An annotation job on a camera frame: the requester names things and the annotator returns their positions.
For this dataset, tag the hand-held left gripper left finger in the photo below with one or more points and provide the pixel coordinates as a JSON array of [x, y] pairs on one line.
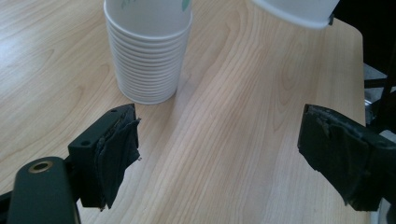
[[106, 155]]

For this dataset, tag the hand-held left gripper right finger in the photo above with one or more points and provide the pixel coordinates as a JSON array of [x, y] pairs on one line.
[[342, 155]]

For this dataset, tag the stack of white paper cups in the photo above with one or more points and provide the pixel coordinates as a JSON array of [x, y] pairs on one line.
[[146, 56]]

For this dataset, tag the white paper drinking cup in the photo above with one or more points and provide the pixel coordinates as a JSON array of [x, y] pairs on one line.
[[299, 11]]

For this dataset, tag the black tripod stand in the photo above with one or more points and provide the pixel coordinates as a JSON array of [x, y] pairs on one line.
[[387, 93]]

